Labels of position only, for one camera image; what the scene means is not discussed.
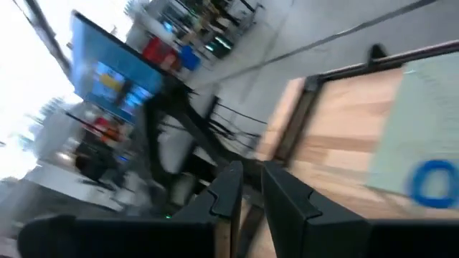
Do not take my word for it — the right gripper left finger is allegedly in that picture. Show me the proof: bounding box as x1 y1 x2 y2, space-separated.
16 160 245 258

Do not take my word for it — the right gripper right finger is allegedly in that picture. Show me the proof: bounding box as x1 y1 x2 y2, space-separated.
261 161 459 258

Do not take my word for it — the blue spiral coil tie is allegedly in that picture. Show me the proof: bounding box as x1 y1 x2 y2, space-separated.
406 158 459 210

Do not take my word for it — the green perforated metal riser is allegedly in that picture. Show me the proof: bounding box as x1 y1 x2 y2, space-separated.
364 51 459 201

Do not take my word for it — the blue computer monitor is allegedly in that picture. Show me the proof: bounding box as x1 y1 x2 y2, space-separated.
69 9 165 125

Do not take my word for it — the black table clamp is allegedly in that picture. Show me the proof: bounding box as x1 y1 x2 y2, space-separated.
366 42 389 65

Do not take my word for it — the red bin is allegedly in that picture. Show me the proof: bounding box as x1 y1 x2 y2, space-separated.
142 35 180 71

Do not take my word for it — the blue bin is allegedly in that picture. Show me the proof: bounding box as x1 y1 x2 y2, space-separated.
179 44 202 72

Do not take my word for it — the wooden table with black frame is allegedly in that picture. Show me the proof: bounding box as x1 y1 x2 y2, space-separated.
274 38 459 164

